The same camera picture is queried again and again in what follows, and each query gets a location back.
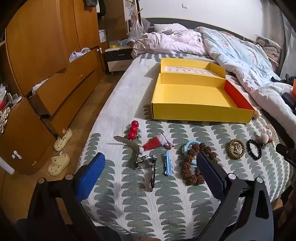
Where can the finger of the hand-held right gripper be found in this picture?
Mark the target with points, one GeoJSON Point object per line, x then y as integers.
{"type": "Point", "coordinates": [288, 154]}

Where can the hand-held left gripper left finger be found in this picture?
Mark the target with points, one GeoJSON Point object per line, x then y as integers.
{"type": "Point", "coordinates": [91, 176]}

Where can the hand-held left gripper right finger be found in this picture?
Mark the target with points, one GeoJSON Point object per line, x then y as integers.
{"type": "Point", "coordinates": [209, 172]}

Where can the blue hair clip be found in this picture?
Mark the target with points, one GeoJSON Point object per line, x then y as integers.
{"type": "Point", "coordinates": [167, 162]}

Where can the red ball hair clip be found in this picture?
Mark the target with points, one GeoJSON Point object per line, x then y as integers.
{"type": "Point", "coordinates": [132, 135]}

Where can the santa hat hair clip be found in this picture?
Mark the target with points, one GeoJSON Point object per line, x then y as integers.
{"type": "Point", "coordinates": [153, 143]}

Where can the yellow cardboard box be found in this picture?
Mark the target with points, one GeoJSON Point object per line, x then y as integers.
{"type": "Point", "coordinates": [192, 97]}

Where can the green patterned bedspread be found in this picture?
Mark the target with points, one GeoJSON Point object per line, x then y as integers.
{"type": "Point", "coordinates": [161, 208]}

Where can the orange object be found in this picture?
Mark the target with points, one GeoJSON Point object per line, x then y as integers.
{"type": "Point", "coordinates": [294, 87]}

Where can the black clothes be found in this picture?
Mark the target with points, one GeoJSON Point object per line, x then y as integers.
{"type": "Point", "coordinates": [286, 79]}

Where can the white tube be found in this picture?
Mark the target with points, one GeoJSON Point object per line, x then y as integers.
{"type": "Point", "coordinates": [7, 166]}

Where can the white cloth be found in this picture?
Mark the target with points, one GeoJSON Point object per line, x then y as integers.
{"type": "Point", "coordinates": [39, 84]}

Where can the light blue quilt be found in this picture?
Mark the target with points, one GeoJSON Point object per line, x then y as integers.
{"type": "Point", "coordinates": [238, 55]}

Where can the patterned pillow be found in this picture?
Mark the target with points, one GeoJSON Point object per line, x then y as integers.
{"type": "Point", "coordinates": [269, 45]}

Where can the pile of shelf items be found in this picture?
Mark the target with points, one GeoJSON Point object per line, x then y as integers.
{"type": "Point", "coordinates": [4, 99]}

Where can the grey sheer curtain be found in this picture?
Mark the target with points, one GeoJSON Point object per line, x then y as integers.
{"type": "Point", "coordinates": [289, 34]}

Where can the dark nightstand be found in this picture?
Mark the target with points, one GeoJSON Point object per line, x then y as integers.
{"type": "Point", "coordinates": [118, 58]}

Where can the white plastic bag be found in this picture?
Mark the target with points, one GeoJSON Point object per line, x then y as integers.
{"type": "Point", "coordinates": [78, 54]}

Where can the pink quilt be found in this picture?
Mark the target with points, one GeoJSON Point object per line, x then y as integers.
{"type": "Point", "coordinates": [166, 44]}

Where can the wooden wardrobe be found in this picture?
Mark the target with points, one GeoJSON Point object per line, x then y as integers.
{"type": "Point", "coordinates": [34, 46]}

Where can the white storage box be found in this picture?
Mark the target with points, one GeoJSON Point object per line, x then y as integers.
{"type": "Point", "coordinates": [102, 34]}

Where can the white pillow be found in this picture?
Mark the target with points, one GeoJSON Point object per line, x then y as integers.
{"type": "Point", "coordinates": [166, 26]}

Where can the clear hanging plastic bag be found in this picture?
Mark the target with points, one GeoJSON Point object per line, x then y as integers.
{"type": "Point", "coordinates": [136, 27]}

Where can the dark headboard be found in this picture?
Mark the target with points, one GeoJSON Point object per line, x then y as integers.
{"type": "Point", "coordinates": [150, 23]}

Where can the black hanging garment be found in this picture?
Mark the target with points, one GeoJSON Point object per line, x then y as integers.
{"type": "Point", "coordinates": [101, 8]}

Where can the wooden rack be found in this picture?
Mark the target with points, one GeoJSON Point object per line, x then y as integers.
{"type": "Point", "coordinates": [135, 11]}

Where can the grey hanging garment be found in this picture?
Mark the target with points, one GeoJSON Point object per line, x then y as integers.
{"type": "Point", "coordinates": [92, 2]}

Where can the white wall bracket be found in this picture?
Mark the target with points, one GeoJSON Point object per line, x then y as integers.
{"type": "Point", "coordinates": [184, 5]}

